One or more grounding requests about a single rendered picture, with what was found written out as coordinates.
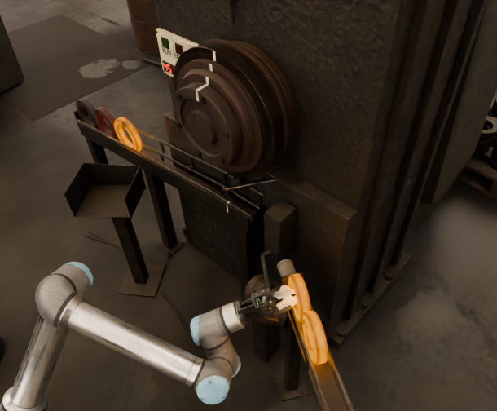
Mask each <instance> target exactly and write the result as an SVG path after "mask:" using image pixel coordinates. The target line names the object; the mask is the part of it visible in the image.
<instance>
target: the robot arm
mask: <svg viewBox="0 0 497 411"><path fill-rule="evenodd" d="M92 283H93V276H92V273H91V272H90V269H89V268H88V267H87V266H85V265H84V264H82V263H79V262H70V263H66V264H64V265H63V266H61V267H60V268H59V269H58V270H56V271H55V272H53V273H51V274H50V275H49V276H47V277H46V278H44V279H43V280H42V281H41V282H40V283H39V285H38V287H37V289H36V293H35V302H36V305H37V309H38V311H39V313H40V314H39V317H38V319H37V323H36V325H35V328H34V330H33V334H32V337H31V338H30V341H29V345H28V347H27V350H26V352H25V355H24V359H23V361H22V364H21V366H20V370H19V372H18V374H17V377H16V380H15V383H14V386H13V387H11V388H10V389H9V390H7V391H6V393H5V394H4V396H3V398H2V402H1V404H0V411H49V401H48V399H47V397H46V394H45V392H46V389H47V386H48V384H49V381H50V380H51V376H52V374H53V371H54V369H55V366H56V363H57V361H58V359H59V355H60V352H61V351H62V348H63V346H64V342H65V340H66V337H67V336H68V332H69V330H70V329H73V330H75V331H77V332H78V333H80V334H83V335H85V336H86V337H88V338H91V339H93V340H95V341H96V342H98V343H102V344H103V345H105V346H107V347H110V348H111V349H113V350H115V351H118V352H120V353H121V354H123V355H125V356H128V357H129V358H132V359H134V360H136V361H138V362H140V363H142V364H144V365H146V366H148V367H150V368H152V369H154V370H156V371H158V372H160V373H163V374H165V375H167V376H169V377H171V378H173V379H175V380H177V381H179V382H181V383H183V384H185V385H187V386H189V387H190V388H191V389H193V390H195V391H196V393H197V395H198V397H199V399H200V400H201V401H203V402H204V403H206V404H218V403H220V402H222V401H223V400H224V399H225V398H226V396H227V393H228V391H229V390H230V384H231V378H233V377H234V376H235V375H236V374H237V373H238V372H239V371H240V367H241V363H240V358H239V356H238V355H237V354H236V352H235V348H234V347H233V345H232V343H231V340H230V338H229V336H228V334H230V333H233V332H235V331H237V330H240V329H243V328H244V325H245V324H248V322H249V320H248V317H250V319H251V320H257V321H260V322H263V323H267V324H270V325H275V324H276V323H277V322H279V320H278V317H279V316H282V315H284V314H285V313H286V312H287V311H289V310H290V309H291V308H292V306H294V305H295V304H296V302H297V297H296V295H295V292H294V289H290V288H288V287H287V286H286V285H284V286H281V287H280V290H273V291H270V290H269V288H267V287H266V286H265V285H264V286H262V287H259V288H257V289H260V288H263V289H262V290H260V291H258V292H256V290H257V289H254V290H251V294H252V295H251V298H250V299H248V300H245V301H243V302H240V301H236V302H233V303H229V304H227V305H225V306H222V307H219V308H216V309H214V310H212V311H210V312H206V313H204V314H202V315H201V314H200V315H199V316H197V317H194V318H193V319H192V320H191V324H190V327H191V336H192V338H193V341H194V342H195V344H196V345H197V346H200V345H202V346H203V348H204V350H205V353H206V355H207V357H208V358H209V359H208V361H207V360H204V359H201V358H199V357H197V356H194V355H192V354H191V353H189V352H187V351H184V350H182V349H180V348H178V347H176V346H174V345H172V344H170V343H168V342H166V341H164V340H162V339H160V338H158V337H155V336H153V335H151V334H149V333H147V332H145V331H143V330H141V329H139V328H137V327H135V326H133V325H131V324H129V323H126V322H124V321H123V320H120V319H118V318H116V317H115V316H112V315H110V314H108V313H106V312H104V311H102V310H100V309H98V308H96V307H93V306H91V305H90V304H88V303H85V302H83V301H82V299H83V296H84V294H85V292H86V291H87V290H89V289H90V287H91V286H92ZM293 296H294V297H293ZM276 299H277V300H278V301H279V303H277V304H276V305H275V301H276Z"/></svg>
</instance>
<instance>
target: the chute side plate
mask: <svg viewBox="0 0 497 411"><path fill-rule="evenodd" d="M77 124H78V126H79V129H80V131H81V134H82V135H84V133H86V134H87V135H89V136H90V140H92V141H94V142H96V143H97V144H99V145H101V146H102V147H104V148H106V149H107V150H109V151H111V152H114V153H115V154H116V155H118V156H120V157H122V158H124V159H126V160H127V161H129V162H131V163H132V164H134V165H136V166H140V167H141V169H143V166H145V167H146V168H148V169H149V170H150V171H151V174H152V175H154V176H156V177H157V178H158V179H161V180H162V181H164V182H166V183H167V184H169V185H171V186H173V187H174V188H177V189H178V190H179V191H181V192H184V193H186V194H187V195H188V196H190V197H192V198H194V199H196V200H197V201H199V202H201V203H203V204H204V205H206V206H208V207H209V208H211V209H213V210H215V211H217V212H218V213H219V214H221V215H222V216H224V217H225V218H227V219H229V220H230V221H232V222H233V223H234V224H235V219H236V220H237V221H239V222H240V223H242V224H243V225H244V226H245V227H246V232H248V233H249V218H248V217H247V216H245V215H243V214H241V213H240V212H239V211H238V210H236V209H234V208H233V207H231V206H230V205H228V204H227V203H226V202H224V201H222V200H220V199H219V198H217V197H216V196H214V195H213V194H211V193H209V192H207V191H205V190H204V189H202V188H199V187H197V186H196V185H195V184H193V183H190V182H188V181H186V180H185V179H183V178H181V177H179V176H177V175H176V174H174V173H172V172H170V171H168V170H167V169H165V168H163V167H161V166H158V165H157V164H156V163H154V162H152V161H149V160H148V159H147V158H145V157H142V156H140V155H138V154H137V153H136V152H133V151H131V150H129V149H128V148H126V147H124V146H122V145H120V144H118V143H117V142H115V141H113V140H111V139H109V138H107V137H106V136H104V135H101V134H100V133H98V132H96V131H95V130H92V129H91V128H89V127H87V126H85V125H83V124H81V123H80V122H77ZM83 132H84V133H83ZM227 208H228V213H227Z"/></svg>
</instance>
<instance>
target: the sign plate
mask: <svg viewBox="0 0 497 411"><path fill-rule="evenodd" d="M156 35H157V41H158V45H159V50H160V54H161V63H162V68H163V72H164V73H166V74H168V75H170V76H171V77H174V67H175V65H176V62H177V60H178V58H179V56H180V54H178V53H176V50H175V45H174V43H176V44H178V45H179V46H181V47H182V52H184V51H186V50H188V49H190V48H192V47H194V46H198V45H199V44H197V43H195V42H192V41H190V40H187V39H186V38H182V37H180V36H178V35H176V34H174V33H171V32H169V31H166V30H164V29H161V28H158V29H156ZM161 38H164V39H166V40H167V41H168V46H169V49H167V48H164V47H163V46H162V43H161ZM164 65H165V66H164ZM166 65H168V66H167V67H166ZM166 68H167V69H166ZM170 69H171V73H169V71H170ZM167 70H168V71H167Z"/></svg>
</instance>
